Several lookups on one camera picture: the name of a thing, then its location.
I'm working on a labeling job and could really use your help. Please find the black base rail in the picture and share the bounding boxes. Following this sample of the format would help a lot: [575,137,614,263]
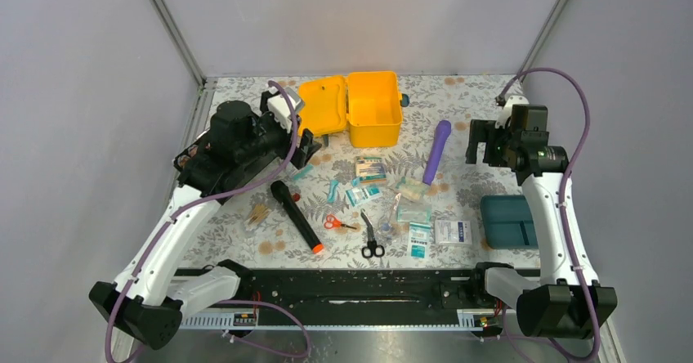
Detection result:
[172,265,543,329]

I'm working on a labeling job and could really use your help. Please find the black poker chip case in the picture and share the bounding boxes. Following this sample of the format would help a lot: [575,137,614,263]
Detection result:
[172,130,211,187]

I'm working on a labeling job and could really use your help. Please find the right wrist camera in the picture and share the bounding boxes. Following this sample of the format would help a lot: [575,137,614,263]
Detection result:
[495,94,530,128]

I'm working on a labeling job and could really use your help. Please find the teal plastic tray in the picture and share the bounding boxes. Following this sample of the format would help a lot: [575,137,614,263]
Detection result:
[480,195,539,249]

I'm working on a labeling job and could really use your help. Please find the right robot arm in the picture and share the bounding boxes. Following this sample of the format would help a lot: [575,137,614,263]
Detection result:
[466,105,618,339]

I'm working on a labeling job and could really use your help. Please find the teal gauze packet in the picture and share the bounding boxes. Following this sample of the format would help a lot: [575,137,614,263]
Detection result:
[346,185,382,208]

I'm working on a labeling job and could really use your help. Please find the wooden sticks bundle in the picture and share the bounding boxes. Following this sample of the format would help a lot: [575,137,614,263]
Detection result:
[245,204,271,226]

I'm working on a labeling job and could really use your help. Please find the yellow plastic kit box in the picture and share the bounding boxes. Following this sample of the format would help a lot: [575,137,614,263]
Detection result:
[298,71,405,148]

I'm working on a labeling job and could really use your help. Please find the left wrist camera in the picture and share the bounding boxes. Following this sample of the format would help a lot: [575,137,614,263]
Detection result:
[267,88,305,127]

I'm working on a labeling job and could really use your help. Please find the purple cylindrical tube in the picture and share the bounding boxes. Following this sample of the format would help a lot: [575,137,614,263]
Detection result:
[422,120,452,186]

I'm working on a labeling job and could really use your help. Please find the black flashlight orange tip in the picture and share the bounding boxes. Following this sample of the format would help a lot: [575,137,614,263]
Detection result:
[270,180,324,254]

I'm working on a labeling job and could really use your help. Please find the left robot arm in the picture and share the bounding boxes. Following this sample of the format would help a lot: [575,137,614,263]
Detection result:
[88,83,320,350]

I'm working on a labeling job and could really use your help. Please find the boxed bandage pack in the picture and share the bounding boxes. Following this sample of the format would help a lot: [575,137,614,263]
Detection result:
[355,155,387,184]

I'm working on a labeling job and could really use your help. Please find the teal dressing packet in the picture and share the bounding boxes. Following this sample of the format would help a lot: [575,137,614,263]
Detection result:
[407,222,435,259]

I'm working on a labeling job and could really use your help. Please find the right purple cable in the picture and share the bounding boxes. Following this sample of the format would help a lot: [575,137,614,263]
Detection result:
[471,68,603,363]

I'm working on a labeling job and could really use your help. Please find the orange handled small scissors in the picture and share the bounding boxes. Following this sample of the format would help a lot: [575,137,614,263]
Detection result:
[323,214,356,230]

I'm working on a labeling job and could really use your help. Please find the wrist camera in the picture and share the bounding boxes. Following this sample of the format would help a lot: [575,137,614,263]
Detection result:
[267,88,305,127]
[495,94,530,128]

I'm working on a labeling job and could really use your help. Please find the white blue medicine packet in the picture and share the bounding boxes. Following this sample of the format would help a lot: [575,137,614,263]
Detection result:
[434,219,472,245]

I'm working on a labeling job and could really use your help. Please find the clear bag blue tape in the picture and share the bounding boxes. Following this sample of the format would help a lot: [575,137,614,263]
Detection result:
[378,193,401,243]

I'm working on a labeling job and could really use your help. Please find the small teal wrapped item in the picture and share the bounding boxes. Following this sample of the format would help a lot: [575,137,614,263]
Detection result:
[327,180,339,204]

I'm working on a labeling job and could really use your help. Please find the black bandage shears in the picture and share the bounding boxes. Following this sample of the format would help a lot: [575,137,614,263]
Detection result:
[360,209,385,259]

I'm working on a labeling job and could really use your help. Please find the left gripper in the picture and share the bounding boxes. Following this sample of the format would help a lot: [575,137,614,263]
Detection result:
[237,92,322,168]

